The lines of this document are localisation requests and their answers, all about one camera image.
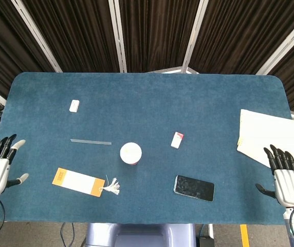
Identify white red cigarette pack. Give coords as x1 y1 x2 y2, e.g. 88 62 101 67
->
170 131 185 149

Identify dark brown curtain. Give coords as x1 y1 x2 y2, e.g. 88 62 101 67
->
0 0 294 115

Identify black smartphone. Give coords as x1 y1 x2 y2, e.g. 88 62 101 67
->
173 174 215 203

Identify grey-purple robot base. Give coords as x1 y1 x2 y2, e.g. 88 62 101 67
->
85 222 196 247

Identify black floor cables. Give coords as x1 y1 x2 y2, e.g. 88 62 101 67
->
59 222 76 240

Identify black box on floor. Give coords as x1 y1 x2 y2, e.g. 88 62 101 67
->
198 236 215 247

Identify white paper stack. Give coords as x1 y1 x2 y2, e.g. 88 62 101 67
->
236 109 294 173

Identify white lidded paper cup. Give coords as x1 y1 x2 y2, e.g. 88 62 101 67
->
119 142 143 165

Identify small white eraser box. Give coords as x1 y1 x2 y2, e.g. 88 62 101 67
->
69 99 81 113

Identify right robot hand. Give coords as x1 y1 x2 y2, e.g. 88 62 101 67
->
255 144 294 208

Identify blue felt table mat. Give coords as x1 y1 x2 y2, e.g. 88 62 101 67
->
0 72 294 225

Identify orange white tasselled bookmark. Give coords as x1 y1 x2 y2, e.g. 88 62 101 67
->
51 167 121 199

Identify yellow floor tape strip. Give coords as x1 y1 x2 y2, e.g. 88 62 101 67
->
240 224 249 247

